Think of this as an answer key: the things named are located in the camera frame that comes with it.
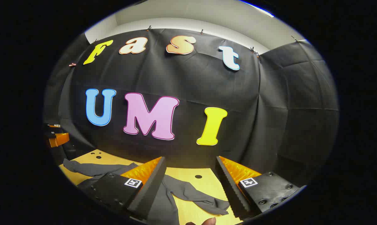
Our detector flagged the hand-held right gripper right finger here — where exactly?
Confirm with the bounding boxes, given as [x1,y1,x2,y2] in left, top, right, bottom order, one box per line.
[215,156,300,218]

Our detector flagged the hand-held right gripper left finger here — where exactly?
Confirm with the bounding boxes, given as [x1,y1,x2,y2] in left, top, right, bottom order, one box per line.
[78,157,167,220]

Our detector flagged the dark grey collared shirt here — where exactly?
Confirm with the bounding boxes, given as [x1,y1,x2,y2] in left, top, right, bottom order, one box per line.
[63,158,230,225]

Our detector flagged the black backdrop cloth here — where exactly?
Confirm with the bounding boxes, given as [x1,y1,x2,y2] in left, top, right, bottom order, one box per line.
[43,28,339,188]

